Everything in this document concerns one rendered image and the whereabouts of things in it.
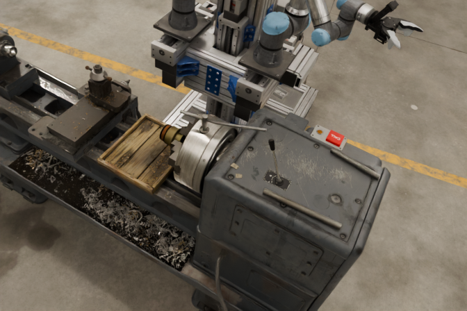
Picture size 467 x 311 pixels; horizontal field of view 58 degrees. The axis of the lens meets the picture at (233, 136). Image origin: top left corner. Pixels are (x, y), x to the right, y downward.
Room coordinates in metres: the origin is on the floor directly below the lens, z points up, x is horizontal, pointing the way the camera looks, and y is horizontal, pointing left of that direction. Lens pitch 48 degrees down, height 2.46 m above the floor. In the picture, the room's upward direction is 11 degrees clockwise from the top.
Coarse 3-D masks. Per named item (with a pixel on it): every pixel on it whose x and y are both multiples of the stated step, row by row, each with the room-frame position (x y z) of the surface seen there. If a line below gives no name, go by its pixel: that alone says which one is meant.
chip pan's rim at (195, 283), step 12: (0, 144) 1.34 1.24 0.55; (24, 180) 1.14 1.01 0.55; (48, 192) 1.07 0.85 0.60; (60, 204) 1.06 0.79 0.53; (84, 216) 1.00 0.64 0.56; (120, 240) 0.93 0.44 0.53; (144, 252) 0.86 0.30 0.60; (192, 264) 0.87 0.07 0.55; (180, 276) 0.80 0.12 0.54; (204, 288) 0.76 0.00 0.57; (228, 288) 0.79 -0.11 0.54; (216, 300) 0.74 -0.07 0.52; (252, 300) 0.75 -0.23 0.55
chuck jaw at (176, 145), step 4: (176, 140) 1.13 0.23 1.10; (172, 144) 1.11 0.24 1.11; (176, 144) 1.11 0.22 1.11; (180, 144) 1.11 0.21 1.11; (172, 148) 1.08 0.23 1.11; (176, 148) 1.09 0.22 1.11; (180, 148) 1.09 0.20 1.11; (172, 152) 1.07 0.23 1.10; (176, 152) 1.06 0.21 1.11; (172, 156) 1.04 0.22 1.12; (176, 156) 1.04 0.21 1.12; (168, 160) 1.02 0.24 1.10; (172, 160) 1.02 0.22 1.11; (168, 164) 1.02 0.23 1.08; (172, 164) 1.02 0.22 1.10; (176, 168) 0.99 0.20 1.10; (180, 168) 0.99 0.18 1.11; (180, 172) 0.99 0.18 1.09
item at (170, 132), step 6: (168, 126) 1.19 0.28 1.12; (174, 126) 1.20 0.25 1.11; (162, 132) 1.16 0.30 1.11; (168, 132) 1.16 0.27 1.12; (174, 132) 1.16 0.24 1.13; (162, 138) 1.15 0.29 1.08; (168, 138) 1.14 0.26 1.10; (174, 138) 1.15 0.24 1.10; (180, 138) 1.15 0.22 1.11; (168, 144) 1.14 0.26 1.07
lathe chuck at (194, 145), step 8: (200, 120) 1.15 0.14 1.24; (216, 120) 1.18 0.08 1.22; (192, 128) 1.10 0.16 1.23; (208, 128) 1.11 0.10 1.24; (216, 128) 1.12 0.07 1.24; (192, 136) 1.07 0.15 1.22; (200, 136) 1.07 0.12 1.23; (208, 136) 1.08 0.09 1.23; (184, 144) 1.04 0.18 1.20; (192, 144) 1.04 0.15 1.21; (200, 144) 1.04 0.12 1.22; (184, 152) 1.02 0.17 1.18; (192, 152) 1.02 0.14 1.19; (200, 152) 1.02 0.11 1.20; (176, 160) 1.00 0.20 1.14; (184, 160) 1.00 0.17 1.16; (192, 160) 0.99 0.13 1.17; (184, 168) 0.98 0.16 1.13; (192, 168) 0.98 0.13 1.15; (176, 176) 0.98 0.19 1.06; (184, 176) 0.97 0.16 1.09; (192, 176) 0.96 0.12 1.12; (184, 184) 0.98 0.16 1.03
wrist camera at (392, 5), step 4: (388, 4) 1.52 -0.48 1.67; (392, 4) 1.52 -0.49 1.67; (396, 4) 1.53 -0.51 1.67; (384, 8) 1.53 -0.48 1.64; (388, 8) 1.52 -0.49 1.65; (392, 8) 1.51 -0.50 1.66; (380, 12) 1.54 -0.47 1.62; (384, 12) 1.53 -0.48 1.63; (376, 16) 1.55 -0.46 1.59; (380, 16) 1.54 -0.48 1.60; (376, 20) 1.55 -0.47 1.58
